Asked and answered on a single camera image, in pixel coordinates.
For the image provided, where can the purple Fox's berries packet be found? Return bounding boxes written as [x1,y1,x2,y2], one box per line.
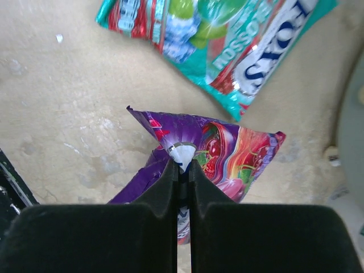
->
[107,105,287,246]

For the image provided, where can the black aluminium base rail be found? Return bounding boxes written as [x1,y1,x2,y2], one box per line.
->
[0,150,39,241]

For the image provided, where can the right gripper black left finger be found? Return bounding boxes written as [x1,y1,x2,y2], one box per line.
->
[1,162,178,272]

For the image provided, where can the cream round drawer cabinet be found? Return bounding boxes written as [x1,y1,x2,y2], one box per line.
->
[324,54,363,256]

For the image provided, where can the teal mint blossom Fox's packet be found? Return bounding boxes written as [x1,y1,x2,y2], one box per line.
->
[96,1,338,121]

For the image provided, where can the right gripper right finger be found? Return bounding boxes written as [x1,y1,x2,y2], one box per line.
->
[189,160,363,272]

